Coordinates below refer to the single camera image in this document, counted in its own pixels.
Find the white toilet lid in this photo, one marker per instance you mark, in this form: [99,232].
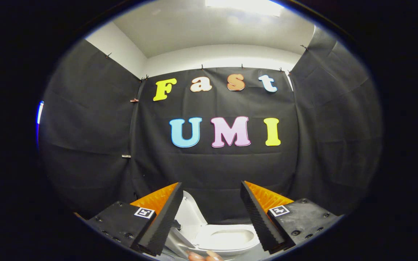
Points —
[191,215]

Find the white toilet seat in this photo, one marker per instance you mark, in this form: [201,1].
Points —
[203,241]

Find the white toilet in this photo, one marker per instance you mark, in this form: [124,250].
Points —
[232,237]

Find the black backdrop cloth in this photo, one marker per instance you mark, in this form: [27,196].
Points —
[212,170]

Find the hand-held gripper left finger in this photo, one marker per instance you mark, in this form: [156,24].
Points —
[163,224]

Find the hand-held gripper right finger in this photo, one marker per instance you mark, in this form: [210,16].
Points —
[258,219]

